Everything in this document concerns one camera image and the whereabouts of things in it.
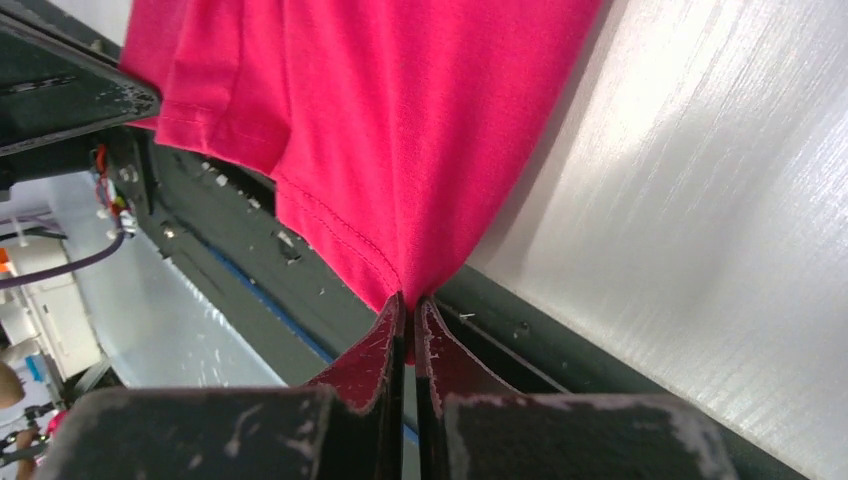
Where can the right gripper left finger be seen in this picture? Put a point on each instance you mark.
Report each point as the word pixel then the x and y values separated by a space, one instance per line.
pixel 345 423

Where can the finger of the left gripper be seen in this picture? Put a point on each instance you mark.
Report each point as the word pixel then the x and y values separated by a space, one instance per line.
pixel 54 88

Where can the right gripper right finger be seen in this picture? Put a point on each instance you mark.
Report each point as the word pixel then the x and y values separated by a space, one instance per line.
pixel 474 425

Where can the pink t-shirt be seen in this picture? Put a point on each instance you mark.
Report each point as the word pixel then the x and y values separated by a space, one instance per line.
pixel 392 130

